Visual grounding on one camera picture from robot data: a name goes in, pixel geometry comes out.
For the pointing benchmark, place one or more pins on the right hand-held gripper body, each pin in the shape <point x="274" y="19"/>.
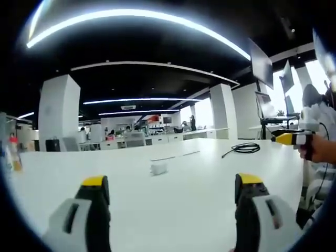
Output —
<point x="310" y="119"/>

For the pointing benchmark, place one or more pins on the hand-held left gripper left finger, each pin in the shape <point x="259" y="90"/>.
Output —
<point x="78" y="225"/>

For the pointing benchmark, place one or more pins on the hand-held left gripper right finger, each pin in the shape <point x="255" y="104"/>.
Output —
<point x="262" y="225"/>

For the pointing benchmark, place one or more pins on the white charger adapter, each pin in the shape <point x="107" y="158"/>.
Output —
<point x="159" y="169"/>

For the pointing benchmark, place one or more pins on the black standing desk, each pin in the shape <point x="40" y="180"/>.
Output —
<point x="278" y="120"/>

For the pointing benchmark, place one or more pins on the white desk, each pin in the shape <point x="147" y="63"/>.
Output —
<point x="168" y="204"/>

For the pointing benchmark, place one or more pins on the person's right hand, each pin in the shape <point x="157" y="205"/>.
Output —
<point x="324" y="151"/>

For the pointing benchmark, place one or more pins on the open laptop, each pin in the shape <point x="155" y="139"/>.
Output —
<point x="266" y="106"/>

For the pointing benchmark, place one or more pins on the small tilted monitor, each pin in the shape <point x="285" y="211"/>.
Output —
<point x="287" y="76"/>

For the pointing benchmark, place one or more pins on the large black monitor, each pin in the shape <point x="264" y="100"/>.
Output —
<point x="261" y="64"/>

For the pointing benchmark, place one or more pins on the black box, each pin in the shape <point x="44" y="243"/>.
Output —
<point x="53" y="145"/>

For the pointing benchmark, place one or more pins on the red-capped bottle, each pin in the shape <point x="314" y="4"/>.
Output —
<point x="14" y="155"/>

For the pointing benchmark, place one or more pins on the grey office chair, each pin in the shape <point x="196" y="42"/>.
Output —
<point x="135" y="139"/>

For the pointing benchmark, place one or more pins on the ceiling air vent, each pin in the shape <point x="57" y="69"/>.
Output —
<point x="128" y="107"/>

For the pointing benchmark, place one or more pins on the straight ceiling light strip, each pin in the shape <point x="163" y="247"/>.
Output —
<point x="141" y="100"/>
<point x="139" y="112"/>

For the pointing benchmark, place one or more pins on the long curved ceiling light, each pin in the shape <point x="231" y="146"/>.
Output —
<point x="131" y="13"/>

